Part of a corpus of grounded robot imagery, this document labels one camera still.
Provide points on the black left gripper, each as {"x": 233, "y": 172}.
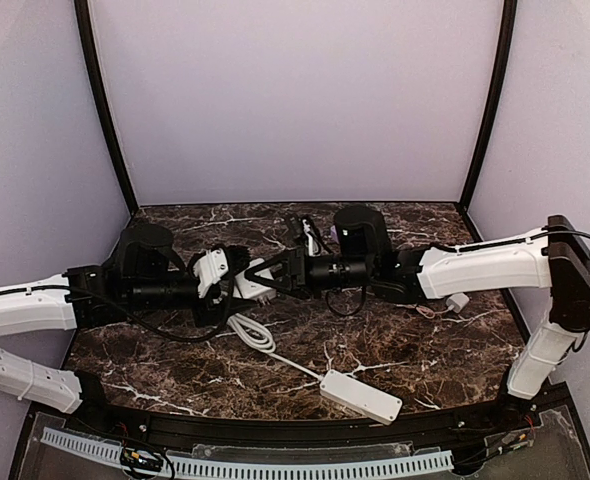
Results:
{"x": 213, "y": 298}

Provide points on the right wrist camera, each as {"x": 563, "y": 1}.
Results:
{"x": 361, "y": 231}

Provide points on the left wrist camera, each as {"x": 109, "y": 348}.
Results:
{"x": 142, "y": 253}

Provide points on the purple power strip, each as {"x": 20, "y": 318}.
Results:
{"x": 333, "y": 234}

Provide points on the left black frame post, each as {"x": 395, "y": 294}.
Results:
{"x": 89, "y": 45}

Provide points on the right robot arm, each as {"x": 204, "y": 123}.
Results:
{"x": 553, "y": 257}

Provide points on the white power strip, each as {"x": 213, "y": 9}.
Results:
{"x": 360, "y": 397}

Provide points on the white slotted cable duct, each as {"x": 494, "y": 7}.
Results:
{"x": 211, "y": 462}

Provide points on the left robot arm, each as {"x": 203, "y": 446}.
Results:
{"x": 93, "y": 296}

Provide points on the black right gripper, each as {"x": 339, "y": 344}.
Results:
{"x": 296, "y": 270}

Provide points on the white cube socket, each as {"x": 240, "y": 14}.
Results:
{"x": 248, "y": 290}

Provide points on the white plug with cable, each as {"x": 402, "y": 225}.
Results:
{"x": 259, "y": 338}

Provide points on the black front table rail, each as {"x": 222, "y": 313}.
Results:
{"x": 439, "y": 427}

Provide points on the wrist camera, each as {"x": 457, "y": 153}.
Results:
{"x": 142, "y": 253}
{"x": 361, "y": 231}

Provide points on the small white charger adapter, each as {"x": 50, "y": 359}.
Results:
{"x": 457, "y": 302}

